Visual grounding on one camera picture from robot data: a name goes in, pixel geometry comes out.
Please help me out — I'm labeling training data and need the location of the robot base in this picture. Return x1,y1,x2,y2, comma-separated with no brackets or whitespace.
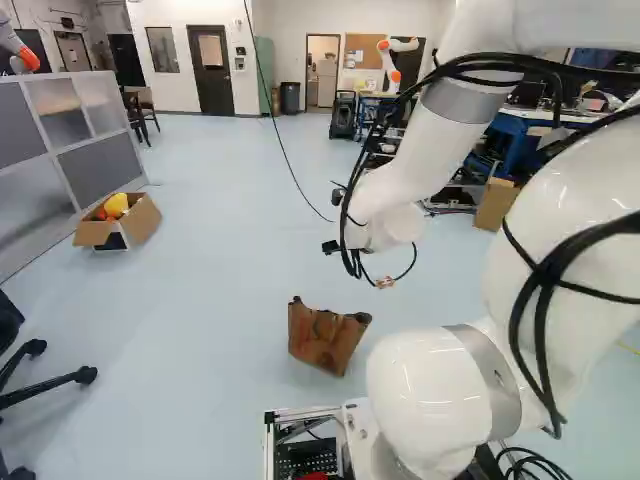
263,397,576,480

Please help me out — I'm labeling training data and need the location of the white arm with orange joints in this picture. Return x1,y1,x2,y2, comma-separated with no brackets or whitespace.
375,35,421,95

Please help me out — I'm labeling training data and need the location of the brown paper grocery bag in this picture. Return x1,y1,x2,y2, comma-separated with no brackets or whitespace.
287,295,373,378

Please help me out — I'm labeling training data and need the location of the black cart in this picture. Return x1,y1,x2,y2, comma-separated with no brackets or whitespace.
328,89,359,142

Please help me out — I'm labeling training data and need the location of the dark grey trash bin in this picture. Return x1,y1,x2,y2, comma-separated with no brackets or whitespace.
279,80,303,117

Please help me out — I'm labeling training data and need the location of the green cabinet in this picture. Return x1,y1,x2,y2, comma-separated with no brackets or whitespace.
253,35,277,118

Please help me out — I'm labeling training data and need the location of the small upright cardboard box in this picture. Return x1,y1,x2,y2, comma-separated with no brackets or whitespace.
473,175,522,233

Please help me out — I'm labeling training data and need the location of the open cardboard box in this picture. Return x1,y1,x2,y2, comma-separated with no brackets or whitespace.
72,192,163,253

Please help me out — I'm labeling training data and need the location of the dark door with window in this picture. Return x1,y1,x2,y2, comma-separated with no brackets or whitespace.
185,24,236,118

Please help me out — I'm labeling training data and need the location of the yellow plastic object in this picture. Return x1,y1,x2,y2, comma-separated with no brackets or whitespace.
96,193,133,222

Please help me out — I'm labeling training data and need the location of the blue workbench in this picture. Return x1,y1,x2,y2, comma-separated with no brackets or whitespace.
462,88,640,177

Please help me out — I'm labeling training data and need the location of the dark wooden chair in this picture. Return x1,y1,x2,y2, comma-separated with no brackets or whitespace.
121,85,162,148

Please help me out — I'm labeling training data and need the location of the grey panel partition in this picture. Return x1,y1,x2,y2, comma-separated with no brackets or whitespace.
0,69,150,282

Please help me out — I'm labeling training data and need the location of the black office chair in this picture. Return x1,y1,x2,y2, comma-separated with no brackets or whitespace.
0,287,99,480

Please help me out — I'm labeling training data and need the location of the hanging black cable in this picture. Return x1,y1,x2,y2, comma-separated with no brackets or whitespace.
243,0,337,224

